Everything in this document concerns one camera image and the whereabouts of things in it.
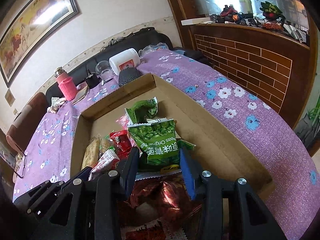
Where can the pink bottle with knit sleeve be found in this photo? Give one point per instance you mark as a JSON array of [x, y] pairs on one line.
[[65, 84]]

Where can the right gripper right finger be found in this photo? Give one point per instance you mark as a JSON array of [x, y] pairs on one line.
[[248, 216]]

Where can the purple floral tablecloth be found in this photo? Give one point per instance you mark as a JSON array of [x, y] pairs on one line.
[[295, 200]]

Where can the beige cracker packet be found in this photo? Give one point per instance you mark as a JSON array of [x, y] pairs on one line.
[[95, 149]]

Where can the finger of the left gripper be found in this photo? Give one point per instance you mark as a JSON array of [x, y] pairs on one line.
[[83, 175]]

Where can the large red snack packet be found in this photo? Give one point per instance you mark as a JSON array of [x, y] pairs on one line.
[[156, 229]]

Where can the white plastic jar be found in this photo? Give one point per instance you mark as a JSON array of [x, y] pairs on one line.
[[126, 59]]

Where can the cardboard box tray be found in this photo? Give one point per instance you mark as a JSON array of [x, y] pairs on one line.
[[217, 149]]

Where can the small notebook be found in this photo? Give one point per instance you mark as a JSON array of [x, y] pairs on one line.
[[81, 94]]

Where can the green crumpled snack packet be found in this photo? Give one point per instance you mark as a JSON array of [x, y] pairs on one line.
[[142, 110]]

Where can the framed horse painting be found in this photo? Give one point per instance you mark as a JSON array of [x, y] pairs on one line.
[[30, 27]]

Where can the black sofa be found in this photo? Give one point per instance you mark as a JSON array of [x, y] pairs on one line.
[[138, 41]]

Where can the brown armchair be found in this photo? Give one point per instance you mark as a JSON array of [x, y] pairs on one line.
[[25, 124]]

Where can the clear plastic cup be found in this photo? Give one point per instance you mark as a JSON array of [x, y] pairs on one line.
[[104, 70]]

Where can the wooden brick-pattern cabinet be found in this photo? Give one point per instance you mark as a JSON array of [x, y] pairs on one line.
[[277, 69]]

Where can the dark red triangular snack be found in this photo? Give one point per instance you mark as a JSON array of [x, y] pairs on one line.
[[167, 195]]

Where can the pink snack packet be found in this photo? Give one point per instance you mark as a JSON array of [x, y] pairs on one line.
[[124, 122]]

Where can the white red snack packet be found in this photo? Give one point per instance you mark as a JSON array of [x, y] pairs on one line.
[[108, 161]]

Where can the black small cup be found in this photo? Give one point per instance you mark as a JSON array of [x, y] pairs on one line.
[[92, 79]]

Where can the red shiny snack packet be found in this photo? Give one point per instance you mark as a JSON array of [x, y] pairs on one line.
[[122, 143]]

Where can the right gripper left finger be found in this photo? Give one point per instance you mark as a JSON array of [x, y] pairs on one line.
[[89, 209]]

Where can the white cloth gloves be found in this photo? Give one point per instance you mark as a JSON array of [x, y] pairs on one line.
[[56, 104]]

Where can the green pea snack packet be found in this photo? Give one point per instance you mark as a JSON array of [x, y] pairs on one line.
[[160, 142]]

